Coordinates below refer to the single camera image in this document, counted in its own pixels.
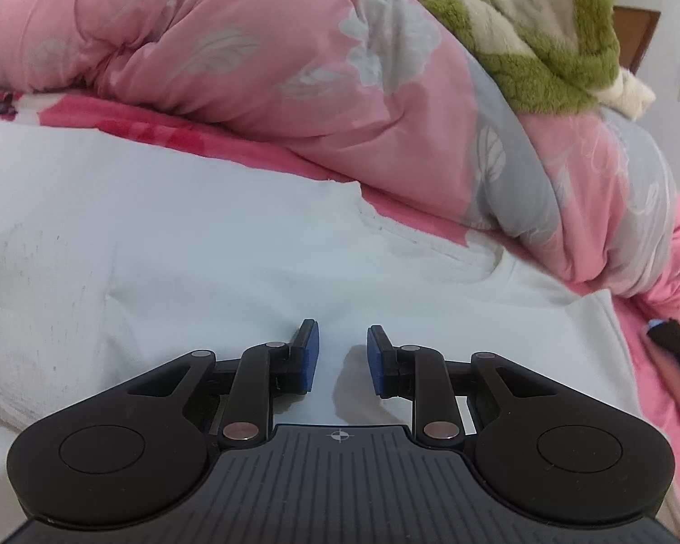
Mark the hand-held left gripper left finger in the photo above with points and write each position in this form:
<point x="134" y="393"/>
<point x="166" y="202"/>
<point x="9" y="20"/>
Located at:
<point x="309" y="360"/>

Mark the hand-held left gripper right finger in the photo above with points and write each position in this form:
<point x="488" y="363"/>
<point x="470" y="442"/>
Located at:
<point x="375" y="362"/>

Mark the white sweatshirt with orange print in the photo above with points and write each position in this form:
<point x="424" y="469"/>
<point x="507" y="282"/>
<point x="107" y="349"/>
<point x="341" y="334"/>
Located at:
<point x="204" y="249"/>

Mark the pink floral bed sheet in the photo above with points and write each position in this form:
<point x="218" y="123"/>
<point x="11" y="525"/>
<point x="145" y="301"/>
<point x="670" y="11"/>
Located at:
<point x="175" y="136"/>

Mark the pink and grey floral duvet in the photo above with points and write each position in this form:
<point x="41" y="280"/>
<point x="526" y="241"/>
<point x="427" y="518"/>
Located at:
<point x="260" y="56"/>

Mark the green and cream fleece garment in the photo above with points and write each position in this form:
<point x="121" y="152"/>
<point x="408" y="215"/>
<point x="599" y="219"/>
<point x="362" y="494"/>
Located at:
<point x="544" y="56"/>

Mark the brown wooden door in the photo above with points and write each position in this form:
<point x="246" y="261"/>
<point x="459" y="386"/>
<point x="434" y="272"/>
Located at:
<point x="637" y="34"/>

